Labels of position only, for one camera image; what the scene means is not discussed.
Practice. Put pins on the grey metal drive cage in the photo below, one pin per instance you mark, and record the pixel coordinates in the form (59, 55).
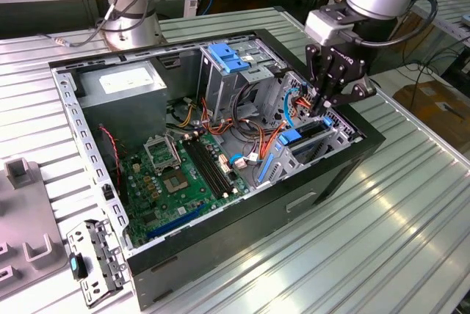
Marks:
(216, 90)

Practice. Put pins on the metal slat side table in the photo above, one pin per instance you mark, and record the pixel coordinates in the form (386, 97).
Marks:
(451, 9)

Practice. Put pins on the black open PC case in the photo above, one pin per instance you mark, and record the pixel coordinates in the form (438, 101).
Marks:
(220, 240)

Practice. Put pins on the CPU socket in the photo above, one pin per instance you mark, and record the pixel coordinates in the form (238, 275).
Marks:
(176, 182)

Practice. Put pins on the brown cardboard box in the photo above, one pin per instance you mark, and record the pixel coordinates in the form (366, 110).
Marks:
(433, 108)

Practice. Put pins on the grey parts rack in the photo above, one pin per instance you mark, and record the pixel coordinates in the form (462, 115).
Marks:
(25, 211)

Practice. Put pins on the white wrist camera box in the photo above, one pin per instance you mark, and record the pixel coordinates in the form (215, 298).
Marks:
(323, 29)

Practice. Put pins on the blue expansion slot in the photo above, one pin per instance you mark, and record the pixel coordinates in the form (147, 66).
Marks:
(176, 223)

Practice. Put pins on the grey power supply unit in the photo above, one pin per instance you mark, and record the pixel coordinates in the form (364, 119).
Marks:
(125, 116)

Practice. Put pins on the black case fan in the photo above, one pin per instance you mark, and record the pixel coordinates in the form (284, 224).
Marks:
(110, 160)

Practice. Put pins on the hinged metal slot bracket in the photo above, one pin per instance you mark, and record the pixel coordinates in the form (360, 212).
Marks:
(82, 235)

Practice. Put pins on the white board connector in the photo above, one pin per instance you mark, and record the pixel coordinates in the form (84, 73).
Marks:
(239, 163)

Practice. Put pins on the blue plastic drive latch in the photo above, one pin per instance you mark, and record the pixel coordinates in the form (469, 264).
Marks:
(227, 59)

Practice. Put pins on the black latch blue tab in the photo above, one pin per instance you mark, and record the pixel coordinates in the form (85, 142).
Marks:
(75, 265)

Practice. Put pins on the black RAM slot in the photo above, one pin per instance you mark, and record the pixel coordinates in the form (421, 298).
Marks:
(203, 169)
(214, 165)

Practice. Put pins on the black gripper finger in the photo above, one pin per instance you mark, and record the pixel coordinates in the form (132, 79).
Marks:
(313, 64)
(358, 92)

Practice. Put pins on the hard disk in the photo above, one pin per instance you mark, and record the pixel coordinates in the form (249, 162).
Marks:
(290, 137)

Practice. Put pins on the grey metal disk bay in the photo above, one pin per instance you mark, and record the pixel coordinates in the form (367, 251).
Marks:
(284, 160)

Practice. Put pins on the green motherboard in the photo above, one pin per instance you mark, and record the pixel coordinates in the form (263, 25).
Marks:
(191, 196)

